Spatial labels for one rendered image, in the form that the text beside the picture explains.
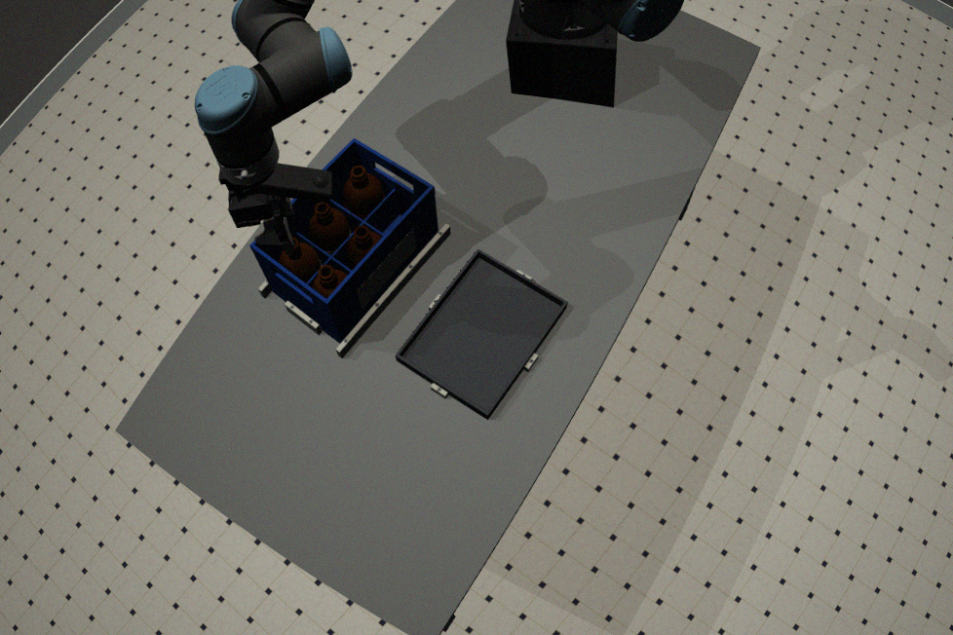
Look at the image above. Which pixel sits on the brown glass bottle with white label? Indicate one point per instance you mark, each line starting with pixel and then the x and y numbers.
pixel 304 261

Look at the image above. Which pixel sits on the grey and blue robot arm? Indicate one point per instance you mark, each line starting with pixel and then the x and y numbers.
pixel 237 106

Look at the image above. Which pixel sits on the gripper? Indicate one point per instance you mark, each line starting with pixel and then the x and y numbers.
pixel 248 208

